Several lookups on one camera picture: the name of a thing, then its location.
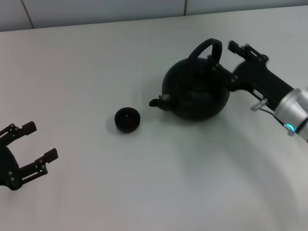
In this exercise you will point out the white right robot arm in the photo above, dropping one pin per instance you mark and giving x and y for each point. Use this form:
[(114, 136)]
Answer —
[(293, 108)]

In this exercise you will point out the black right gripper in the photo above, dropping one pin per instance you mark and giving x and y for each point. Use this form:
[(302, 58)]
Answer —
[(260, 79)]

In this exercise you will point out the black round teapot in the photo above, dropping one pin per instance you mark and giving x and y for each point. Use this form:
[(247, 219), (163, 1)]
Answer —
[(197, 96)]

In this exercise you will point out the dark brown teacup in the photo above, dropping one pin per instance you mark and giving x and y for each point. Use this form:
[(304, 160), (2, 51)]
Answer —
[(127, 120)]

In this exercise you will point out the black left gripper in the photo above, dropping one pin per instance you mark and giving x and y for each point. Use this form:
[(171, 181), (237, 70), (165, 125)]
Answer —
[(8, 168)]

